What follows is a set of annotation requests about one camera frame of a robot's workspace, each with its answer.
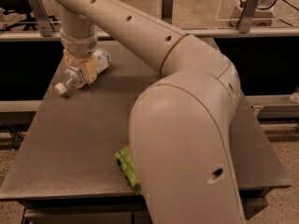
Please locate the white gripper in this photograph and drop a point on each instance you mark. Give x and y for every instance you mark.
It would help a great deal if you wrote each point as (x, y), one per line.
(80, 46)

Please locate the black office chair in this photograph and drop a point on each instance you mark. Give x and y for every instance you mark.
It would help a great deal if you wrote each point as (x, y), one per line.
(20, 7)

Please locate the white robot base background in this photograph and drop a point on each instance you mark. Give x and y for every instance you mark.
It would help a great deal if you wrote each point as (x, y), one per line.
(263, 16)

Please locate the right metal bracket post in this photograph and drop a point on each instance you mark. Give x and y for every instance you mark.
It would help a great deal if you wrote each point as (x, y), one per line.
(244, 24)

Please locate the metal rail barrier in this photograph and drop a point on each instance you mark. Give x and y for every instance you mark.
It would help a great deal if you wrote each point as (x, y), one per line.
(22, 36)

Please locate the metal bracket post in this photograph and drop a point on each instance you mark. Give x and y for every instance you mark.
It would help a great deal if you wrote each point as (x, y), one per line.
(42, 19)
(244, 24)
(167, 10)

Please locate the green rice chip bag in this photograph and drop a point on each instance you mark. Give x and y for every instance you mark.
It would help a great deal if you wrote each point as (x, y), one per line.
(125, 161)

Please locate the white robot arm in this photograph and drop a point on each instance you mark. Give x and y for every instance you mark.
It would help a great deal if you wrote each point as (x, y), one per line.
(179, 126)

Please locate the left metal bracket post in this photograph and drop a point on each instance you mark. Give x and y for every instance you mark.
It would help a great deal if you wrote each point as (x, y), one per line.
(42, 19)

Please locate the blue plastic water bottle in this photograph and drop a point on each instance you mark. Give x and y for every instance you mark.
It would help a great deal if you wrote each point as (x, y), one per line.
(73, 76)

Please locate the middle metal bracket post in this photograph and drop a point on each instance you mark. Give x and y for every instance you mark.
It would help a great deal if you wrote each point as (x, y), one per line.
(167, 10)

